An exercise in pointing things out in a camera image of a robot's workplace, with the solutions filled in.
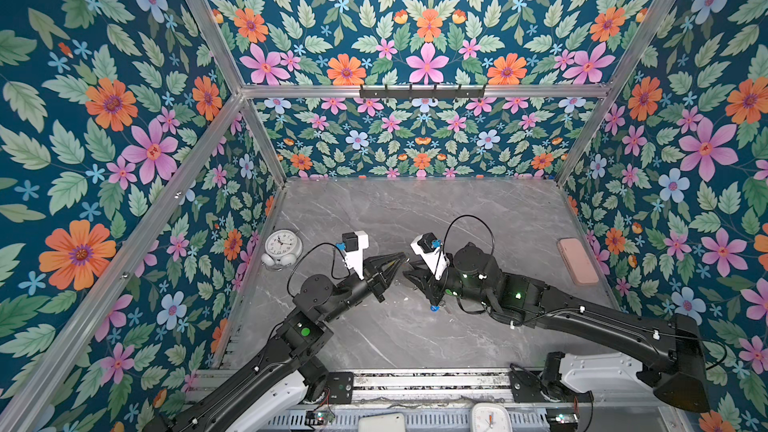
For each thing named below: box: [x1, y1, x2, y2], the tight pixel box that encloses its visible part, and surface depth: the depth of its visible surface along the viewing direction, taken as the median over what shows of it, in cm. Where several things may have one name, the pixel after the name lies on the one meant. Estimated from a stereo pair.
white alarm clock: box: [261, 229, 303, 269], surface depth 97 cm
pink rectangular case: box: [557, 238, 599, 287], surface depth 96 cm
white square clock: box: [470, 402, 512, 432], surface depth 69 cm
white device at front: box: [358, 413, 406, 432], surface depth 69 cm
